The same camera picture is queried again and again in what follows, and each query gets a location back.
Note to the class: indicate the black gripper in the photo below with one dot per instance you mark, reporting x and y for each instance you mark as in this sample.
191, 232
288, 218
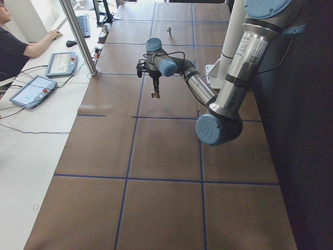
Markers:
155, 76

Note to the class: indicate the chrome brass angle valve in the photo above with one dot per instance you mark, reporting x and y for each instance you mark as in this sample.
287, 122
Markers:
155, 94

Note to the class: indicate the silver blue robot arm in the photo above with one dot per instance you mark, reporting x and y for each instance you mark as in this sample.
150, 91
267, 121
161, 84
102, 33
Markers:
252, 26

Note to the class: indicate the person's hand on mouse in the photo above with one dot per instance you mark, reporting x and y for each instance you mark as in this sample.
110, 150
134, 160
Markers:
54, 34

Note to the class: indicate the white mounting pole with base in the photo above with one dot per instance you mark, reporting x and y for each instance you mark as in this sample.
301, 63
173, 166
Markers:
216, 73

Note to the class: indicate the black monitor stand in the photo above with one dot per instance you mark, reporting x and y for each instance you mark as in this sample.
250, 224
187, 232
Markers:
102, 12

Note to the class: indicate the far blue teach pendant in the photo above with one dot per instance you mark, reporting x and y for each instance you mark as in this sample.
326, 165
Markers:
61, 64

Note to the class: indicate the blue teach pendant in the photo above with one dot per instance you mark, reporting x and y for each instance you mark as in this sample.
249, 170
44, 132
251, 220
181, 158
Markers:
34, 92
61, 64

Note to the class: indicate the black computer mouse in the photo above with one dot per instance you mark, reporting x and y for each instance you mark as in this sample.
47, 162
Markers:
70, 43

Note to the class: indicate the black keyboard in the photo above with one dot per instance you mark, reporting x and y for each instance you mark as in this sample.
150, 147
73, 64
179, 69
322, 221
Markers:
83, 22

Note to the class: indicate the near blue teach pendant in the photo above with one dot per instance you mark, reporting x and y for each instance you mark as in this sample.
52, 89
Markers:
34, 92

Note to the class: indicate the seated person in black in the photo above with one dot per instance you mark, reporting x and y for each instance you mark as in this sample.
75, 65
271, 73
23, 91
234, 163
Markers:
15, 53

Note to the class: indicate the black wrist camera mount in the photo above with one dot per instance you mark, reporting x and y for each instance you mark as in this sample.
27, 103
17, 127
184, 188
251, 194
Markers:
141, 67

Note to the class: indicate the aluminium frame post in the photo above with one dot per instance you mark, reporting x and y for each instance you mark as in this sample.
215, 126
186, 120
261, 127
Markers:
71, 17

